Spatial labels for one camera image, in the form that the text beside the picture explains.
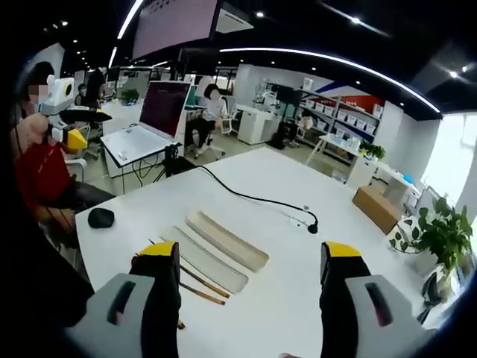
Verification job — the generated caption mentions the beige cutlery case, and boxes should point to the beige cutlery case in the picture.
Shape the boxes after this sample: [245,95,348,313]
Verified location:
[159,210,271,295]

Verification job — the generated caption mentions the large hanging display screen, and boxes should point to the large hanging display screen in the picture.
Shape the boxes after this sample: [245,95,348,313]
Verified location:
[131,0,220,60]

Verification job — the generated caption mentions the black cable with plug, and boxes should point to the black cable with plug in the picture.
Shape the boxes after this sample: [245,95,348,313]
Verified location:
[196,165,320,235]

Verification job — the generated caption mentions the brown wooden chopstick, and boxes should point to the brown wooden chopstick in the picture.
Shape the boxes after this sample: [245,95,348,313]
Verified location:
[148,238,231,299]
[133,253,227,307]

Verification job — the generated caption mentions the black rounded pouch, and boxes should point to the black rounded pouch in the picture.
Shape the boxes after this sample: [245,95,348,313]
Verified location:
[87,207,116,229]

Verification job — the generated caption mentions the large green potted plant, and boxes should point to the large green potted plant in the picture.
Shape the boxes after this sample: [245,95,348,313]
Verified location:
[388,196,475,277]

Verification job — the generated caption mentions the person's dark trousered legs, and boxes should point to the person's dark trousered legs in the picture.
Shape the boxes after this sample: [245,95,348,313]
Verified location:
[61,181,116,216]

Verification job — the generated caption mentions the storage shelf with white bins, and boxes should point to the storage shelf with white bins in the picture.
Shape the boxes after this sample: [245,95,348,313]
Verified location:
[297,88,383,145]

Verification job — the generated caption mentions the dark red computer monitor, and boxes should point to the dark red computer monitor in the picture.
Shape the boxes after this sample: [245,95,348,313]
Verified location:
[139,81,192,139]

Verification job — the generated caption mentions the small green potted plant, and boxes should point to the small green potted plant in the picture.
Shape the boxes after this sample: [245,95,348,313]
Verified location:
[358,140,388,162]

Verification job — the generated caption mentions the green plant on divider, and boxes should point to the green plant on divider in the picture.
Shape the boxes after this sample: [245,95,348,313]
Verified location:
[119,88,142,104]

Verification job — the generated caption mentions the white tilted drawing board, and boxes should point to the white tilted drawing board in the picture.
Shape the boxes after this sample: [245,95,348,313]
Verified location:
[99,124,176,169]

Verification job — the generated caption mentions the white side table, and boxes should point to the white side table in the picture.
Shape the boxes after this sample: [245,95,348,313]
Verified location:
[305,133,368,167]

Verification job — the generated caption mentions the person's left hand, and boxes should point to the person's left hand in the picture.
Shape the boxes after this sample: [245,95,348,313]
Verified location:
[20,113,51,147]

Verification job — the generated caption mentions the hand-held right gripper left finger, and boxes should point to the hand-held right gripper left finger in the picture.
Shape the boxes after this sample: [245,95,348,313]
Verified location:
[65,241,184,358]

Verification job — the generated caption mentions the person's red shirt torso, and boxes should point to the person's red shirt torso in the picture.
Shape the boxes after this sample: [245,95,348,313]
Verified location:
[13,140,74,212]

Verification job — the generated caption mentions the white cabinet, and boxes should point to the white cabinet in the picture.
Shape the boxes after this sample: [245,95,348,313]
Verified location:
[236,104,279,145]

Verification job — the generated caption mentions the brown cardboard box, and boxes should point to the brown cardboard box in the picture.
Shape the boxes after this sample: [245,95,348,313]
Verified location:
[351,185,405,236]

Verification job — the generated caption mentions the white office chair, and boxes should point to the white office chair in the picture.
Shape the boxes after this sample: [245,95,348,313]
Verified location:
[215,95,243,136]

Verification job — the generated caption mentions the black tripod stand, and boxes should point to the black tripod stand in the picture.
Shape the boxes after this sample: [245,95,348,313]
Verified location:
[162,142,184,178]

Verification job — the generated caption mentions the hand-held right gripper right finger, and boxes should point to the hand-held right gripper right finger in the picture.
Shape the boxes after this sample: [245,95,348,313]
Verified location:
[319,240,439,358]

